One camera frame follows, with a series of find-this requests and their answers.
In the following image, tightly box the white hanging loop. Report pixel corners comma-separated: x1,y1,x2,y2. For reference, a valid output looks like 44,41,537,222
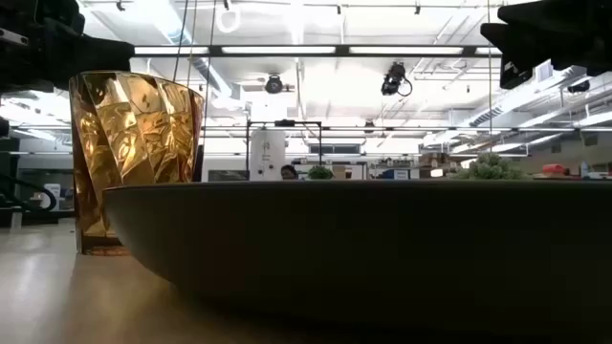
215,4,242,34

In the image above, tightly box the thin black hanging cable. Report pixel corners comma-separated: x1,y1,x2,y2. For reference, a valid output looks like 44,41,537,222
172,0,190,82
487,0,492,154
204,0,217,144

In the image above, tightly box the bushy green artificial plant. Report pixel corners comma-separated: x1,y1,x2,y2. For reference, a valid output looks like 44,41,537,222
448,151,527,182

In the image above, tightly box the black overhead frame beam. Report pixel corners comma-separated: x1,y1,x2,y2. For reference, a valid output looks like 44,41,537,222
132,44,503,59

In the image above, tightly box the black metal stand frame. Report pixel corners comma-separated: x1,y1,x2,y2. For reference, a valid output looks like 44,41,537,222
245,118,324,182

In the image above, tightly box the amber faceted glass cup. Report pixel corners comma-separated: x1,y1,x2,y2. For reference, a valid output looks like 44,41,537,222
68,70,206,257

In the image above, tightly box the thick black cable loop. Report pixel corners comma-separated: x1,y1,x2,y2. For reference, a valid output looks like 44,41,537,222
0,171,57,212

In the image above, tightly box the black hanging camera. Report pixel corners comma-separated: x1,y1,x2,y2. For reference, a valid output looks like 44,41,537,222
381,61,413,97

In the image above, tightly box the white cylindrical tank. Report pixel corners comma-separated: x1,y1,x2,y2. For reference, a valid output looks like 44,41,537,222
249,128,287,182

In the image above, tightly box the small green potted plant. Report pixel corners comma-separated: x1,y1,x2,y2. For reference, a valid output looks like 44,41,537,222
306,165,335,182

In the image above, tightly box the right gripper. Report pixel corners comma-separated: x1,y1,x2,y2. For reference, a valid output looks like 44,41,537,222
480,0,612,90

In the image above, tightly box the white LED light strip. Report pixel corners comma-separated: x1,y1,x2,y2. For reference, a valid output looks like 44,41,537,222
221,46,338,54
135,46,210,54
348,46,464,54

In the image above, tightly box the white bin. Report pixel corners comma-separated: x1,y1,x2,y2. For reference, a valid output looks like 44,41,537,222
40,183,63,211

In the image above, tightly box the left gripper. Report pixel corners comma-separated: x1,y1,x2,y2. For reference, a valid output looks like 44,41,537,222
0,0,136,95

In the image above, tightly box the long ceiling light rail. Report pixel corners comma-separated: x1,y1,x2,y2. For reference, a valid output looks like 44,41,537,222
200,125,612,133

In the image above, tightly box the black round plate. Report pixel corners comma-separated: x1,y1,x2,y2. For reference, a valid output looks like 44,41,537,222
102,179,612,335

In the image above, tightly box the round black ceiling fixture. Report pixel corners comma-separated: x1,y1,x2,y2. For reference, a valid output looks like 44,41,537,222
264,74,286,96

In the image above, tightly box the long wooden workbench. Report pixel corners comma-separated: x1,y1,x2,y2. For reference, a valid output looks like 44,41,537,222
529,174,612,182

